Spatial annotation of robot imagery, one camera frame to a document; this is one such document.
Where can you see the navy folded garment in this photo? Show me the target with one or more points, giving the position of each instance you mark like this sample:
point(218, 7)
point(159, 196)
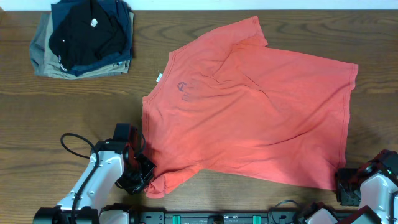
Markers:
point(119, 10)

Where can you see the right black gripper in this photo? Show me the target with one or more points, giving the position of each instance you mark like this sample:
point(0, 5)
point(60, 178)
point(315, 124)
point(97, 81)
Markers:
point(345, 186)

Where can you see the coral red t-shirt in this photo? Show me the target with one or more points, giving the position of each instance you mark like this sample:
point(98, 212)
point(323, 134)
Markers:
point(227, 102)

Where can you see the khaki folded garment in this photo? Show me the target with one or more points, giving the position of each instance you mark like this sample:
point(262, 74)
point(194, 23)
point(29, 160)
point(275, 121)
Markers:
point(52, 66)

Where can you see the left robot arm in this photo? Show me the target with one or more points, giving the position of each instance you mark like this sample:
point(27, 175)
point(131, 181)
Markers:
point(112, 163)

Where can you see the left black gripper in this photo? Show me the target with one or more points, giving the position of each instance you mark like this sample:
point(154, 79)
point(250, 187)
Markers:
point(144, 171)

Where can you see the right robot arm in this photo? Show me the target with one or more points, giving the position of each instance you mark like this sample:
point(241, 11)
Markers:
point(372, 188)

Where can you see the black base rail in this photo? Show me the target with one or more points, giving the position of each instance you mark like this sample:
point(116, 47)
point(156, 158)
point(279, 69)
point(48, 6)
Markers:
point(276, 217)

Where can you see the grey folded garment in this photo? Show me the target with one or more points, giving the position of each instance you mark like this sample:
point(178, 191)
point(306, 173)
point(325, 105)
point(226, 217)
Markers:
point(37, 46)

